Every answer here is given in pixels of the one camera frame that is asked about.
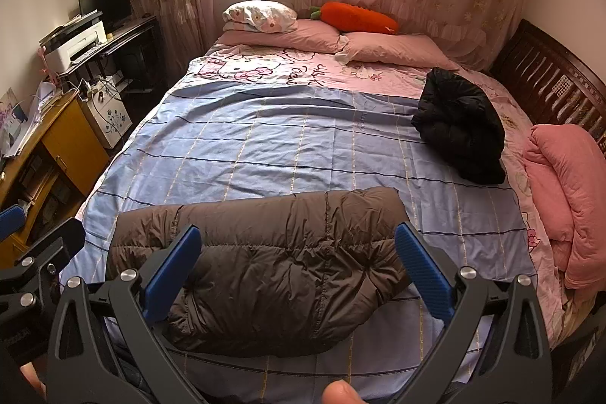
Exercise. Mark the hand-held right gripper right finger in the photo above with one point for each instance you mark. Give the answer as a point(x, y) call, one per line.
point(423, 276)

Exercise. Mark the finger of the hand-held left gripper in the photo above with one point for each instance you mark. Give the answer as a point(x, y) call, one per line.
point(12, 219)
point(57, 238)

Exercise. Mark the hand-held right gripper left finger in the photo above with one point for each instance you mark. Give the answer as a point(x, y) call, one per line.
point(173, 271)

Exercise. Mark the brown down jacket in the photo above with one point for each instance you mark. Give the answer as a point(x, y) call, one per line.
point(284, 252)

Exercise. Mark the person's left hand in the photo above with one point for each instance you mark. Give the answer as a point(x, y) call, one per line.
point(33, 378)

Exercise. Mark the person's right hand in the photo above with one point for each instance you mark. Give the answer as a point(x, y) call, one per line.
point(341, 393)

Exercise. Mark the yellow wooden cabinet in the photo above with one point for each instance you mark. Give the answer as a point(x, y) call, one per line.
point(71, 143)

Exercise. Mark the pile of papers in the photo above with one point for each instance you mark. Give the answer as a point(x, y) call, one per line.
point(28, 120)

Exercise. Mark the white flower print cabinet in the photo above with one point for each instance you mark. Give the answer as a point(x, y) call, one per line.
point(109, 120)

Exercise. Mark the blue checked bed sheet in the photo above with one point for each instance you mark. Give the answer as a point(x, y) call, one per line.
point(260, 148)

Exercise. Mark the white power strip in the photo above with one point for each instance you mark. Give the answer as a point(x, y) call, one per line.
point(92, 88)

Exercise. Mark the black down jacket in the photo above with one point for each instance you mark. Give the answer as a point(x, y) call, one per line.
point(459, 124)

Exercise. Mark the folded pink quilt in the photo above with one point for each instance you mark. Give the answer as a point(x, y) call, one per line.
point(568, 186)

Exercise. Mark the white printer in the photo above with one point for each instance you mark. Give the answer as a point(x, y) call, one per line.
point(75, 46)

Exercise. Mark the dark computer desk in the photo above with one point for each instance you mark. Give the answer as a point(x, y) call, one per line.
point(137, 30)

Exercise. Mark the pink pillow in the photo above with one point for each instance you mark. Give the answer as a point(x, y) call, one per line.
point(397, 49)
point(293, 36)

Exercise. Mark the black computer monitor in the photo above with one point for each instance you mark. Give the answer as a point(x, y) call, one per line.
point(111, 4)

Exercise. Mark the dark wooden headboard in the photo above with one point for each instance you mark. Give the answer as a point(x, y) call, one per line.
point(535, 63)

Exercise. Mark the pink printed bed sheet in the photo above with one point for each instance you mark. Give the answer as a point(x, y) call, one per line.
point(303, 63)

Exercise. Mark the orange carrot plush pillow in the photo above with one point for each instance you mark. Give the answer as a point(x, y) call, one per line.
point(355, 18)

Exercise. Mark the white floral pillow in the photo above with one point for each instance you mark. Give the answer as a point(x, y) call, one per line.
point(258, 13)

